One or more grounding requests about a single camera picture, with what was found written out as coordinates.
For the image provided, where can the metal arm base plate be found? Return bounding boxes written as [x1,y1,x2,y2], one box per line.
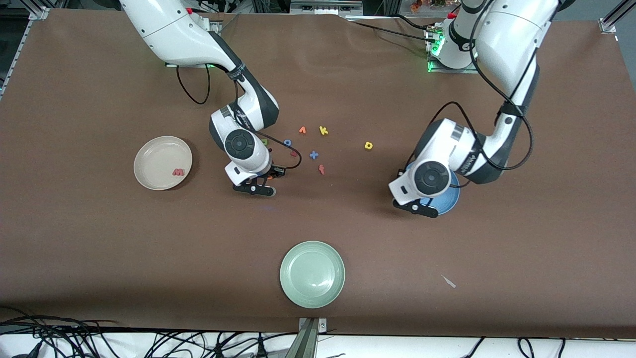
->
[427,24,480,74]

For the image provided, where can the beige plate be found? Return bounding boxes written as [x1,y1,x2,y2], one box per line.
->
[133,136,193,191]

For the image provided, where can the brown table cover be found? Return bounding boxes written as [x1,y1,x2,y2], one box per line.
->
[0,9,636,340]

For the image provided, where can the pale green plate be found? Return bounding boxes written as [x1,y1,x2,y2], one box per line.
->
[279,241,346,309]

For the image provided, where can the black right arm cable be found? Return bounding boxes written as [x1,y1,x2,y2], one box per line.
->
[176,62,302,171]

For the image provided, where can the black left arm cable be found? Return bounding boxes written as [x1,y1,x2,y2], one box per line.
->
[403,0,534,188]

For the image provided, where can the tangled black cables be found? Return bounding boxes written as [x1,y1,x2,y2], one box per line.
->
[0,306,299,358]

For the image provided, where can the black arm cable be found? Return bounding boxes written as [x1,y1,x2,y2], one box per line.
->
[176,62,302,171]
[403,0,534,188]

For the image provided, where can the black cable on table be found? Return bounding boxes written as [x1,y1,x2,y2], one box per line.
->
[343,14,438,45]

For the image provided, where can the grey power strip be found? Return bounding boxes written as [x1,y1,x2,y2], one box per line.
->
[290,0,364,14]

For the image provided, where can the aluminium frame profile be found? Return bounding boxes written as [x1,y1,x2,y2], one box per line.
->
[0,6,50,97]
[599,0,636,34]

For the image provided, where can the aluminium extrusion beam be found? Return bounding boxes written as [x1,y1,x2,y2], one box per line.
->
[284,318,319,358]

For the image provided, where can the blue plate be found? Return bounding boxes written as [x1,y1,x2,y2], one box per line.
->
[405,163,461,216]

